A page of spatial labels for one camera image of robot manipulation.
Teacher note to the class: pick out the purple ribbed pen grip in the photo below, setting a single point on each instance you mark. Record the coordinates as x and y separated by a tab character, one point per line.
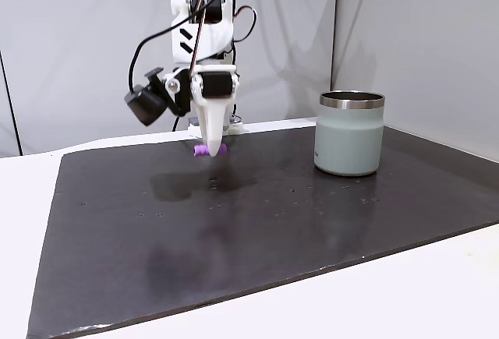
199	151

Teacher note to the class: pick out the black table mat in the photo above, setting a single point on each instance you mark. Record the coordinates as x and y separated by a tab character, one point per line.
249	222

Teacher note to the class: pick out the pale green steel-rimmed mug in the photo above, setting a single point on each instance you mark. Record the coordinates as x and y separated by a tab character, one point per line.
349	140

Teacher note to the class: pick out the black and white camera bracket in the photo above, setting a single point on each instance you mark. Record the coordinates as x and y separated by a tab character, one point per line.
183	99

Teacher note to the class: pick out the black oval camera box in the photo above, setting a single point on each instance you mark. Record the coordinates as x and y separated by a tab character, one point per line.
146	107

